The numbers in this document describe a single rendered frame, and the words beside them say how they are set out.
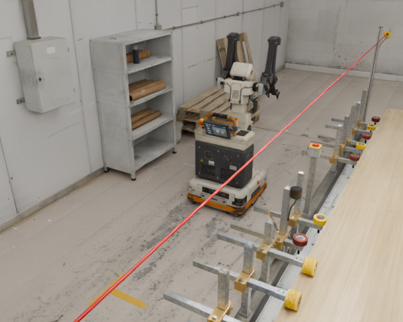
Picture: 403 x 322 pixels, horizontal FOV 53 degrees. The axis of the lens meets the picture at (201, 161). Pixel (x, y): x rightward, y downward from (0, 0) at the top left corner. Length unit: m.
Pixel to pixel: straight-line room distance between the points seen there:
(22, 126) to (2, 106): 0.28
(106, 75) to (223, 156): 1.54
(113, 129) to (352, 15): 6.51
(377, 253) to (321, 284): 0.42
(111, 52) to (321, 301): 3.25
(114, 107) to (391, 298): 3.36
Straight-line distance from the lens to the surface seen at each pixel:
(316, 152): 2.64
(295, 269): 2.55
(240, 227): 2.43
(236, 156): 3.83
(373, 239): 2.44
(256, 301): 2.21
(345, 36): 9.85
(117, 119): 4.58
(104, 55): 4.46
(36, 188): 4.39
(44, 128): 4.28
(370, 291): 2.10
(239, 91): 4.00
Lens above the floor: 2.24
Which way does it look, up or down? 26 degrees down
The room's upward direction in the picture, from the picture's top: straight up
